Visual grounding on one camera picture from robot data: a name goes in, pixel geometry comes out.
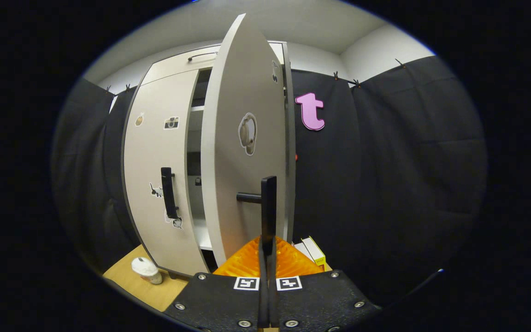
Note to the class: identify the beige double-door shoe cabinet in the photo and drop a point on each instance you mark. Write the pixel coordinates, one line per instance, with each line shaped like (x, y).
(289, 138)

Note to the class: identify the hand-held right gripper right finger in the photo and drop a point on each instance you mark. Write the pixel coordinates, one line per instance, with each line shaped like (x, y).
(321, 302)

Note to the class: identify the beige door headphones sticker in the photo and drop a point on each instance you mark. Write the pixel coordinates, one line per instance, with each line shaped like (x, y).
(228, 161)

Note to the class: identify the beige door camera sticker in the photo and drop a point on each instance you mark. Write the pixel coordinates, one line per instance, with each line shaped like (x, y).
(155, 147)

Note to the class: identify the black backdrop cloth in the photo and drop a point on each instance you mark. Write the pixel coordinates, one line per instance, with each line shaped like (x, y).
(385, 175)

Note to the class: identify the beige cabinet drawer front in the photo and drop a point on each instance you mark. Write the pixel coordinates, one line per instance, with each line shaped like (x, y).
(168, 69)

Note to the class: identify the white paper cup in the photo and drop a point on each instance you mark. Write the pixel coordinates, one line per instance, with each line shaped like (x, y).
(146, 269)

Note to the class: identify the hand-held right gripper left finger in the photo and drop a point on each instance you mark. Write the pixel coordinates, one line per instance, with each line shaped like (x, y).
(215, 302)

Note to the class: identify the white cabinet shelf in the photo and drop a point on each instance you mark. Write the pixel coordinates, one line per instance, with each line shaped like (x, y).
(202, 235)
(197, 109)

